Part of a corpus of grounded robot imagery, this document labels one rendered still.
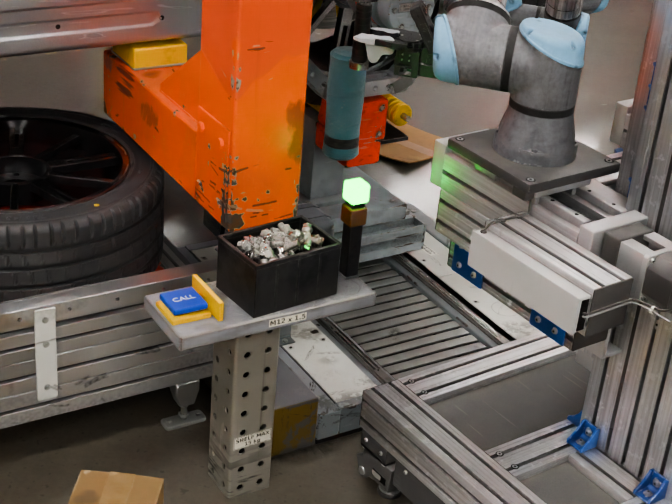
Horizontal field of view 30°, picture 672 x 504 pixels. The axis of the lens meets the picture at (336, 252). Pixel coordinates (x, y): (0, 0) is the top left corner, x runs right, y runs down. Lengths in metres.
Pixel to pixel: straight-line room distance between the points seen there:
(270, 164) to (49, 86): 2.27
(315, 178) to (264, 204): 0.79
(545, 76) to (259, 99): 0.58
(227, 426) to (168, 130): 0.65
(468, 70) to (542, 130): 0.17
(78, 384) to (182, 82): 0.67
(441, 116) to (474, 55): 2.45
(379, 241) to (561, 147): 1.21
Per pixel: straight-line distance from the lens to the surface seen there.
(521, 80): 2.21
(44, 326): 2.56
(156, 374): 2.76
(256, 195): 2.53
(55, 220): 2.62
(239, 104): 2.43
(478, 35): 2.21
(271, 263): 2.35
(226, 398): 2.54
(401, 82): 3.16
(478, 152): 2.26
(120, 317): 2.63
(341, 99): 2.94
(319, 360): 2.97
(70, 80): 4.76
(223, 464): 2.64
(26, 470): 2.75
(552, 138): 2.23
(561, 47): 2.18
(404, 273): 3.39
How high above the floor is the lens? 1.70
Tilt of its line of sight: 28 degrees down
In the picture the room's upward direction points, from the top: 5 degrees clockwise
